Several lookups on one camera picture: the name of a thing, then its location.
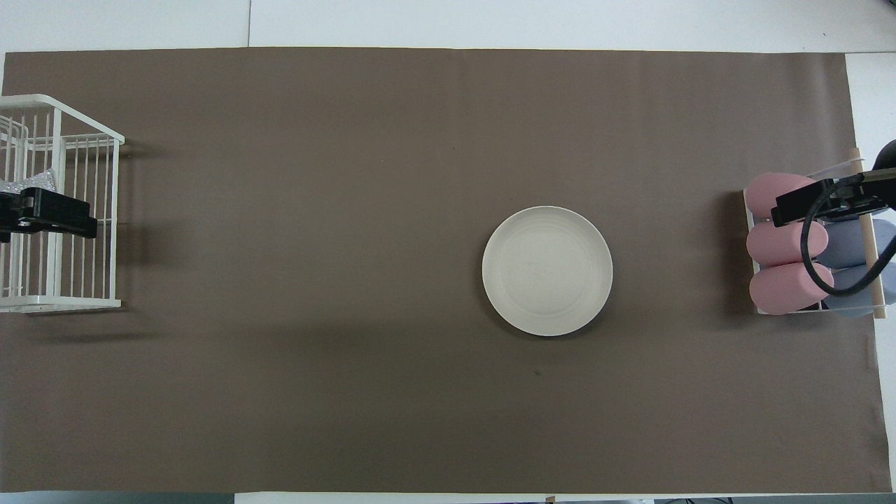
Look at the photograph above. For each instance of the pink plastic cup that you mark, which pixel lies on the pink plastic cup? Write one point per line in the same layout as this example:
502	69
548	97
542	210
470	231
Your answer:
777	245
784	290
759	196

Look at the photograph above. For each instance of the blue plastic cup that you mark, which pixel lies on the blue plastic cup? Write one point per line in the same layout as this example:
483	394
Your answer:
847	245
854	306

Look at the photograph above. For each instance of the brown table mat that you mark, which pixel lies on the brown table mat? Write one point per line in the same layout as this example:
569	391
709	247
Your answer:
350	175

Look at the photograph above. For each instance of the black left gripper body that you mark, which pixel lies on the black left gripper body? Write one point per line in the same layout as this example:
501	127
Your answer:
15	217

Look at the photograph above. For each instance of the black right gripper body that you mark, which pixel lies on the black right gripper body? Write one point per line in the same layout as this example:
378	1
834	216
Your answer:
868	199

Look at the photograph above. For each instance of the cup rack with wooden rod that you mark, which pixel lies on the cup rack with wooden rod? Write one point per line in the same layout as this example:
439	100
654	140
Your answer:
878	304

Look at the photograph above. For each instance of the cream round plate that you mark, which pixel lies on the cream round plate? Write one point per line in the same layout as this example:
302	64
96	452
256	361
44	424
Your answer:
546	273

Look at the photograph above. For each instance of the silver mesh sponge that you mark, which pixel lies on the silver mesh sponge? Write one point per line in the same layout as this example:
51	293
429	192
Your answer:
24	183

